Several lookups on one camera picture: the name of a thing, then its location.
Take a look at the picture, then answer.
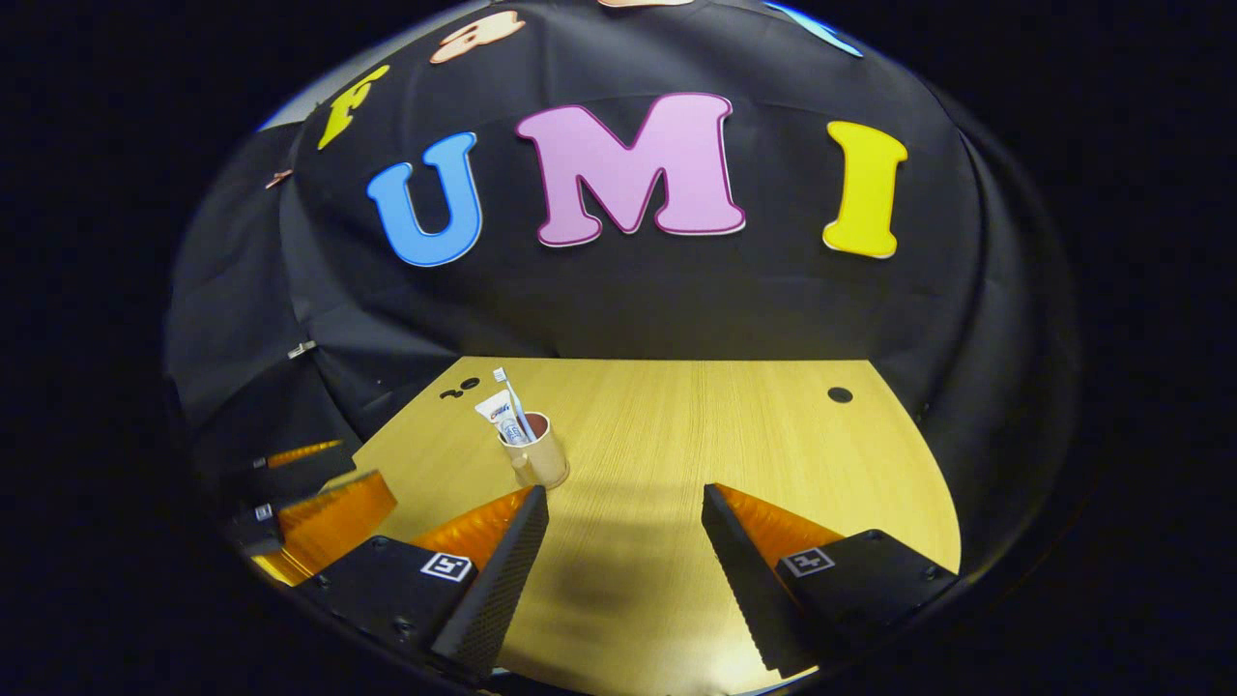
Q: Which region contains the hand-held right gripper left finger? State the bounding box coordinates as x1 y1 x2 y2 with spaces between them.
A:
300 485 550 682

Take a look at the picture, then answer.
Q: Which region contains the wooden desktop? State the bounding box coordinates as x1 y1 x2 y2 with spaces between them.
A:
256 357 963 696

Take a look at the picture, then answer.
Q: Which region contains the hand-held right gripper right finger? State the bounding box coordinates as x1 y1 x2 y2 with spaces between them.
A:
702 483 960 678

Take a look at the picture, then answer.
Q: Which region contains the white toothpaste tube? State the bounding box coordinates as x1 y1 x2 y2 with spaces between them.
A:
475 391 531 447

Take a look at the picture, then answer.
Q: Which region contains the beige cup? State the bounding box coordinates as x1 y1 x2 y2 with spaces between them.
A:
498 413 570 490

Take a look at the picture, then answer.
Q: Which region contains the grey toothbrush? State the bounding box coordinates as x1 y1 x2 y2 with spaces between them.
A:
492 367 535 443

